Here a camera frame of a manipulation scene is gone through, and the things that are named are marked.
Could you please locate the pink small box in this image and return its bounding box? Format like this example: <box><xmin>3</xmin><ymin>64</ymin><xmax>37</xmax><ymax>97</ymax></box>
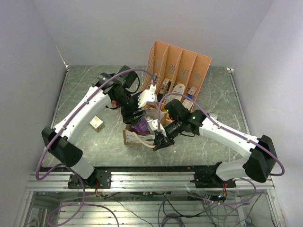
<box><xmin>188</xmin><ymin>87</ymin><xmax>197</xmax><ymax>96</ymax></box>

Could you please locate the aluminium mounting rail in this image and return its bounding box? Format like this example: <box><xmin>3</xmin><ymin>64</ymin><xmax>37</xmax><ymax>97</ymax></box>
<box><xmin>26</xmin><ymin>171</ymin><xmax>275</xmax><ymax>192</ymax></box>

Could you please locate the white oval labelled pouch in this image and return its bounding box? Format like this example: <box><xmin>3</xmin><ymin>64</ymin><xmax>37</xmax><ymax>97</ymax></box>
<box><xmin>170</xmin><ymin>83</ymin><xmax>185</xmax><ymax>101</ymax></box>

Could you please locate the red coca-cola can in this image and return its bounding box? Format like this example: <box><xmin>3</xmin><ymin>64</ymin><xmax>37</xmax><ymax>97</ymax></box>
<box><xmin>209</xmin><ymin>112</ymin><xmax>218</xmax><ymax>120</ymax></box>
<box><xmin>111</xmin><ymin>100</ymin><xmax>118</xmax><ymax>107</ymax></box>

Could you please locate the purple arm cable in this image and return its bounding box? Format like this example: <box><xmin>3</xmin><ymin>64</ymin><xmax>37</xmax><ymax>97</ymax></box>
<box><xmin>35</xmin><ymin>68</ymin><xmax>157</xmax><ymax>227</ymax></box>
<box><xmin>156</xmin><ymin>92</ymin><xmax>285</xmax><ymax>227</ymax></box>

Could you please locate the peach plastic desk organizer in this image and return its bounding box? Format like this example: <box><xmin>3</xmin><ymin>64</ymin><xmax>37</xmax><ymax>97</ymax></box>
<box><xmin>147</xmin><ymin>41</ymin><xmax>212</xmax><ymax>104</ymax></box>

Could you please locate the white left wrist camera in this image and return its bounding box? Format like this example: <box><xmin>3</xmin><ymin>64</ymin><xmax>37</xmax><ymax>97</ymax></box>
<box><xmin>137</xmin><ymin>85</ymin><xmax>157</xmax><ymax>108</ymax></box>

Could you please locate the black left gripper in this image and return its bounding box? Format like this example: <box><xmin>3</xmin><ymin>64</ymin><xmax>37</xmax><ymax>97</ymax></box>
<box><xmin>115</xmin><ymin>91</ymin><xmax>147</xmax><ymax>127</ymax></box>

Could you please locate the small white red box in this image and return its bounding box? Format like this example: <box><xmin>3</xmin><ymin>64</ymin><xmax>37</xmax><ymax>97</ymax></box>
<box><xmin>89</xmin><ymin>116</ymin><xmax>104</xmax><ymax>132</ymax></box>

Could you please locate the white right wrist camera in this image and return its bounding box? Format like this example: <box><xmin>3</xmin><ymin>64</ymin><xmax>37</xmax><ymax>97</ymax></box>
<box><xmin>148</xmin><ymin>119</ymin><xmax>165</xmax><ymax>134</ymax></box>

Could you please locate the black marker pen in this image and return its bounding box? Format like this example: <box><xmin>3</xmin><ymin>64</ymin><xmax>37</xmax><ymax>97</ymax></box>
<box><xmin>159</xmin><ymin>78</ymin><xmax>170</xmax><ymax>95</ymax></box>

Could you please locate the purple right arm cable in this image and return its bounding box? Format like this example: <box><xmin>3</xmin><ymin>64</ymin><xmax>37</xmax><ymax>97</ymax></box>
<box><xmin>156</xmin><ymin>92</ymin><xmax>285</xmax><ymax>227</ymax></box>

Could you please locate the purple Fanta can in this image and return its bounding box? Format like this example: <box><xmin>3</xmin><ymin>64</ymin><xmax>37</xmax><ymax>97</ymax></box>
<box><xmin>131</xmin><ymin>117</ymin><xmax>151</xmax><ymax>134</ymax></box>

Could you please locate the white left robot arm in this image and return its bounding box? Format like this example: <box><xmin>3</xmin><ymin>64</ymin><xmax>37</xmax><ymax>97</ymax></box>
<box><xmin>42</xmin><ymin>66</ymin><xmax>145</xmax><ymax>188</ymax></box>

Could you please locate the white flat box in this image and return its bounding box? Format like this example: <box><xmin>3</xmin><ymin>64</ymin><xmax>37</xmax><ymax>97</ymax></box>
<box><xmin>182</xmin><ymin>99</ymin><xmax>194</xmax><ymax>111</ymax></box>

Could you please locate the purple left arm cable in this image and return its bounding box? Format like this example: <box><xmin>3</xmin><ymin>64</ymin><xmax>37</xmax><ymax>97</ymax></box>
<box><xmin>35</xmin><ymin>68</ymin><xmax>157</xmax><ymax>227</ymax></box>

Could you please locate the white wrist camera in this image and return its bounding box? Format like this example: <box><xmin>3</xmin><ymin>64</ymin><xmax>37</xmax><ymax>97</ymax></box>
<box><xmin>137</xmin><ymin>85</ymin><xmax>157</xmax><ymax>108</ymax></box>
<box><xmin>148</xmin><ymin>119</ymin><xmax>165</xmax><ymax>134</ymax></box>

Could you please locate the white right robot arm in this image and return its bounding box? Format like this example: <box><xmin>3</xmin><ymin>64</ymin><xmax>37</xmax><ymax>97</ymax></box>
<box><xmin>149</xmin><ymin>99</ymin><xmax>277</xmax><ymax>187</ymax></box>

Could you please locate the canvas bag with rope handles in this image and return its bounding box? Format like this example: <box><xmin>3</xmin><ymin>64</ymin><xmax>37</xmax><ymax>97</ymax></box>
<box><xmin>123</xmin><ymin>108</ymin><xmax>167</xmax><ymax>146</ymax></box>

